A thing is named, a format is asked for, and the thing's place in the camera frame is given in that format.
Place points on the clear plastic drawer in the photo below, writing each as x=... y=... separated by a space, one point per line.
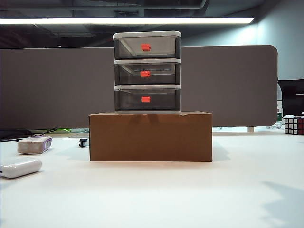
x=161 y=76
x=161 y=99

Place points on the white plastic drawer cabinet frame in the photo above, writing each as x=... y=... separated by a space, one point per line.
x=147 y=34

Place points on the white earphone case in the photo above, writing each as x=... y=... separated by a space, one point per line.
x=20 y=168

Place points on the brown cardboard box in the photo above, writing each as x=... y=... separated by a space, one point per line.
x=149 y=137

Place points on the small black clip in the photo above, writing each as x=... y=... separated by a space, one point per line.
x=83 y=143

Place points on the green flat object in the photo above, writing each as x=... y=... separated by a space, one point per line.
x=64 y=130

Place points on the grey desk partition panel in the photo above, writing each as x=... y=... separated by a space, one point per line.
x=59 y=90

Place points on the long ceiling light strip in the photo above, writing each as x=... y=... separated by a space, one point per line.
x=118 y=21

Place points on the white partition foot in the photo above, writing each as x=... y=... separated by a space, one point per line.
x=250 y=129

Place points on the white eraser with purple sleeve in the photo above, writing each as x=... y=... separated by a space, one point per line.
x=32 y=146

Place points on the black Rubik's cube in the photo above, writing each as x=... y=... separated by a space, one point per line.
x=295 y=126

